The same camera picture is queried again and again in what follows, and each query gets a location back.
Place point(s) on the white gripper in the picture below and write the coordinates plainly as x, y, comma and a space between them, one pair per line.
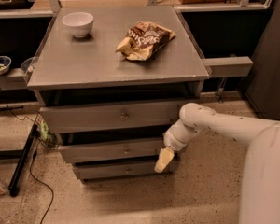
174, 141

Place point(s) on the grey drawer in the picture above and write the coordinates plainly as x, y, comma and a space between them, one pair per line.
114, 150
109, 116
102, 171

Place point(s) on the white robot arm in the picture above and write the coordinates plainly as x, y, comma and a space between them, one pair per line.
260, 191

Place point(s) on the grey bottom drawer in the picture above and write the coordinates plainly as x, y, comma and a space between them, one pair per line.
102, 171

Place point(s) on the grey drawer cabinet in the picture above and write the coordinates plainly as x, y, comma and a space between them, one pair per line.
87, 71

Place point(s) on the grey top drawer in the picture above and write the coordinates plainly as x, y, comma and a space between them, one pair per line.
109, 116

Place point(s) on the grey side shelf bar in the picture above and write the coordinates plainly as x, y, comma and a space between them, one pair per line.
228, 66

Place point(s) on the brown chip bag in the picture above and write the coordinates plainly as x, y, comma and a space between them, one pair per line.
143, 40

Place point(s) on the black metal table leg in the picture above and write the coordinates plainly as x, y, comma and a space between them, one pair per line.
13, 184

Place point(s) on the white ceramic bowl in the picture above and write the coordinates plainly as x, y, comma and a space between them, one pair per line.
79, 24

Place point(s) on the clear plastic cup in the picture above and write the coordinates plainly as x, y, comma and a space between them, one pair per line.
28, 66

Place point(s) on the grey left shelf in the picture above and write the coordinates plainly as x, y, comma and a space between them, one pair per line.
13, 80

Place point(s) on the blue patterned bowl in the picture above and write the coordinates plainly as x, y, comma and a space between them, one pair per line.
5, 63

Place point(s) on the wire basket with green item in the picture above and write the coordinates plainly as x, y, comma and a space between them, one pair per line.
47, 139

